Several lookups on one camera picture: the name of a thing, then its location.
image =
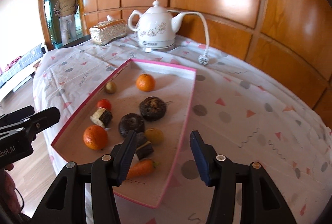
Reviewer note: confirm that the ornate tissue box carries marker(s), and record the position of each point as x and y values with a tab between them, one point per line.
104	32

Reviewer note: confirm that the pink shallow box tray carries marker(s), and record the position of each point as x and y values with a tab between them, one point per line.
126	88

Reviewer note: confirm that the patterned white tablecloth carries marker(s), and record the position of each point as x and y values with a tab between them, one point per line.
242	112

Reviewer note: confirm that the orange tangerine front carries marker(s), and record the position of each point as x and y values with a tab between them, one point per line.
95	137

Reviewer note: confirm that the yellow longan fruit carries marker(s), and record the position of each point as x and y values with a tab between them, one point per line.
110	87
154	136

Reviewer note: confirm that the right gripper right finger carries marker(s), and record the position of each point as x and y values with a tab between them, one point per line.
261	201

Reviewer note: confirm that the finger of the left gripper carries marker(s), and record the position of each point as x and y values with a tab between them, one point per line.
16	116
42	120

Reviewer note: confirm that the wooden door with glass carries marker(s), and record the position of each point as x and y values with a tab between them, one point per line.
51	25

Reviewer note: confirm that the person in beige jacket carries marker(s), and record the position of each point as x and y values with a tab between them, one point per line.
65	10

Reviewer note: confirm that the orange tangerine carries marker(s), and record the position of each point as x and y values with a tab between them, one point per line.
145	83
95	137

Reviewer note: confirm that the yellow longan fruit front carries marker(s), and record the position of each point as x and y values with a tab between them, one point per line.
154	136

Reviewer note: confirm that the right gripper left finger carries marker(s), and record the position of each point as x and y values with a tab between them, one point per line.
64	201

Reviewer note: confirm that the bed with plaid cover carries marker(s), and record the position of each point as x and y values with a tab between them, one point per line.
21	70

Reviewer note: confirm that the operator hand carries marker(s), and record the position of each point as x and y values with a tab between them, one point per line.
9	198

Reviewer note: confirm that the red cherry tomato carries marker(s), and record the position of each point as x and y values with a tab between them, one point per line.
104	103

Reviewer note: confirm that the dark water chestnut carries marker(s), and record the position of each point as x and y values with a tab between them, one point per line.
152	108
131	121

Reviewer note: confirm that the white ceramic electric kettle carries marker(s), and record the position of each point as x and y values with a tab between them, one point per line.
156	28

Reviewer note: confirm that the small orange carrot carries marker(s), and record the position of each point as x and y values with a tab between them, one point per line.
142	168

